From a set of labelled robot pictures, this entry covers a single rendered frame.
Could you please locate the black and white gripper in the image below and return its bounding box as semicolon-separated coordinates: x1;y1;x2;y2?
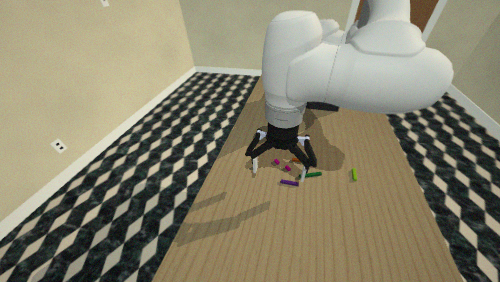
245;123;317;182

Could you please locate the purple rod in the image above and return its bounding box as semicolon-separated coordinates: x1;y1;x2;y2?
281;179;299;186

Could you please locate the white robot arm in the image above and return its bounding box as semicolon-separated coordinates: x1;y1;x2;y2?
262;0;454;128

